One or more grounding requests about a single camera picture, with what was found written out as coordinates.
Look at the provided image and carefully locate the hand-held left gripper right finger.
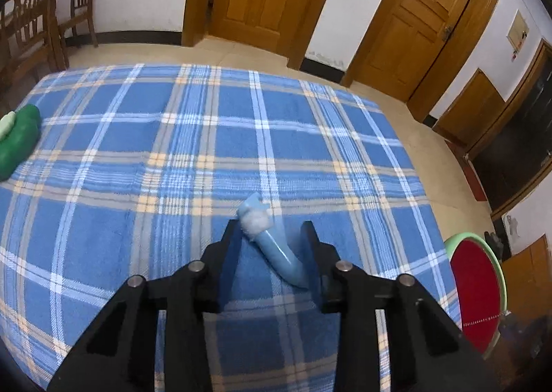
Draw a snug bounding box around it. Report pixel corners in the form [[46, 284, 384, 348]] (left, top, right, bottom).
[[299, 220, 503, 392]]

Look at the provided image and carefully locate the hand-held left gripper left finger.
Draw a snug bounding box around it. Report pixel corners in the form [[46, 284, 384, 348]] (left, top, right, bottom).
[[47, 219, 242, 392]]

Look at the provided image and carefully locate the light blue plastic tube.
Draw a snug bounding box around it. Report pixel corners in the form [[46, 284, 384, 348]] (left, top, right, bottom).
[[236, 192, 312, 289]]

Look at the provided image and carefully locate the red basin with green rim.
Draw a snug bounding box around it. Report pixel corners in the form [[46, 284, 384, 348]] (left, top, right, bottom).
[[443, 233, 509, 354]]

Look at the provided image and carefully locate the blue plaid cloth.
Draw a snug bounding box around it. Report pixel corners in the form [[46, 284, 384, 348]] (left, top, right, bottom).
[[0, 64, 463, 388]]

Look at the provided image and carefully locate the red doormat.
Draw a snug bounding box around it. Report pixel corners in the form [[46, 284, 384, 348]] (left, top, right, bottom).
[[446, 139, 488, 203]]

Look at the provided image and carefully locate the wooden cabinet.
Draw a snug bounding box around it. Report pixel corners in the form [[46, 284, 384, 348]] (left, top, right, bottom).
[[500, 234, 552, 375]]

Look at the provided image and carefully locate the black metal door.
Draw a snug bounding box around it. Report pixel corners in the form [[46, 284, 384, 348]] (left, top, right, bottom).
[[468, 39, 552, 220]]

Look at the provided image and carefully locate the wooden door with metal lock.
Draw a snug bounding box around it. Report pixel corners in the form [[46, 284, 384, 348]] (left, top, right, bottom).
[[341, 0, 507, 123]]

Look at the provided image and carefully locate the large wooden chair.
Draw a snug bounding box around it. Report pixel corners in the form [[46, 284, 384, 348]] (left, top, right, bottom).
[[0, 0, 70, 86]]

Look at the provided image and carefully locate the low wooden wall panel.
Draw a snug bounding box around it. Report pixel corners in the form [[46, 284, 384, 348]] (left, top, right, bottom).
[[432, 68, 506, 147]]

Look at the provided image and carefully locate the beige wall panel box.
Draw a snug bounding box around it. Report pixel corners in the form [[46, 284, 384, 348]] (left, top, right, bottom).
[[505, 10, 530, 52]]

